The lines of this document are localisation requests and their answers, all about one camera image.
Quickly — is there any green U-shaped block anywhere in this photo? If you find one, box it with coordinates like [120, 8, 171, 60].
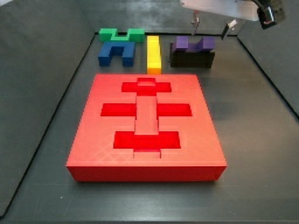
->
[98, 28, 146, 43]

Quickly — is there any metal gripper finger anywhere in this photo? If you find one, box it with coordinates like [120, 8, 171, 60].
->
[191, 10, 201, 35]
[221, 19, 238, 39]

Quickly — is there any blue U-shaped block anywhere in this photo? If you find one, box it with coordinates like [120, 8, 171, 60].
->
[98, 41, 137, 67]

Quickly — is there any red board with cutouts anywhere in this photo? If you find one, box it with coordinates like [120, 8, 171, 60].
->
[67, 74, 227, 182]

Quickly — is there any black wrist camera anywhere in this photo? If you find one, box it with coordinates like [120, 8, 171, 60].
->
[251, 0, 286, 30]

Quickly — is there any yellow long bar block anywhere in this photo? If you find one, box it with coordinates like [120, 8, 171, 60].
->
[147, 36, 162, 74]

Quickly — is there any purple U-shaped block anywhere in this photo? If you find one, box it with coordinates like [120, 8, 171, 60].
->
[173, 36, 215, 53]

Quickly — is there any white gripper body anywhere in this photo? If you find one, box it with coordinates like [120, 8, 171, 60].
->
[181, 0, 258, 21]

